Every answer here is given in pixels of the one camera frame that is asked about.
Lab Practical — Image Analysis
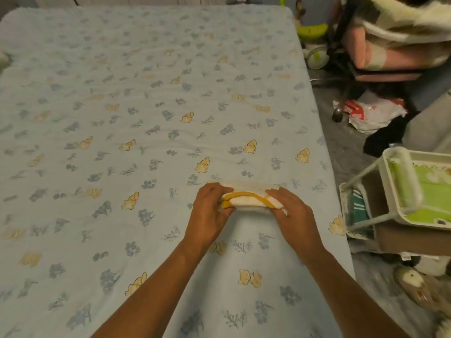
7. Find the person's right hand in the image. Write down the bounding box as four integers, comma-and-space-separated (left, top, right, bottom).
266, 187, 325, 261

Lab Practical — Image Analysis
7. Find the person's left hand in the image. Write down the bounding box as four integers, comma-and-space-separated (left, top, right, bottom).
184, 183, 235, 251

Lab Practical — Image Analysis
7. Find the white yellow-trimmed cloth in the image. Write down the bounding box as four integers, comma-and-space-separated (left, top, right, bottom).
209, 181, 289, 217

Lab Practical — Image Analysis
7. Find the person's right forearm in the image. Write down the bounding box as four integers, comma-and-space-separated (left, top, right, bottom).
301, 250, 411, 338

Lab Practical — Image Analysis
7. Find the person's left forearm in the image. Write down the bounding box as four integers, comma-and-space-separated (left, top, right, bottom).
91, 237, 212, 338

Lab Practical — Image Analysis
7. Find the teal striped cloth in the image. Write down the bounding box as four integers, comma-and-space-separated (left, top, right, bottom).
345, 189, 370, 229

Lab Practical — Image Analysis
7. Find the light blue floral bed sheet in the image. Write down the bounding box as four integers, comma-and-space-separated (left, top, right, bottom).
0, 5, 356, 338

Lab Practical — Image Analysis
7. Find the white plastic laundry basket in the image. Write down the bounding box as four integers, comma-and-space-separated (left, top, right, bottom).
339, 147, 451, 240

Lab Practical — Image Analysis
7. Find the black cloth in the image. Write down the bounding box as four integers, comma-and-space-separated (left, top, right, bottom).
363, 112, 420, 158

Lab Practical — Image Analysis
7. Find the brown cardboard box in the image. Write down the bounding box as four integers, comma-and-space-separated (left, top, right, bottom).
361, 169, 451, 257

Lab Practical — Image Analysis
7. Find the white red plastic bag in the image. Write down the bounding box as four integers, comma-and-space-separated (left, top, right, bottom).
333, 91, 407, 135

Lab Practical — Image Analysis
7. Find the green patterned cloth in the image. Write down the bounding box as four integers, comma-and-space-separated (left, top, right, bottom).
388, 160, 451, 224

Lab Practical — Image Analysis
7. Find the plush slipper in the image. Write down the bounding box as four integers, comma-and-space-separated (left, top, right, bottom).
394, 265, 451, 315

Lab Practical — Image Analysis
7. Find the green white ride-on toy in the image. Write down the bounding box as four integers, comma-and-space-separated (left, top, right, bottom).
280, 0, 332, 71

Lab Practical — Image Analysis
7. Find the pink padded chair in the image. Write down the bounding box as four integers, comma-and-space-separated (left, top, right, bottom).
340, 17, 451, 83

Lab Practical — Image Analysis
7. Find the striped fuzzy blanket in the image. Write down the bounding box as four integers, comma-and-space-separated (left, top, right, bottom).
347, 0, 451, 67

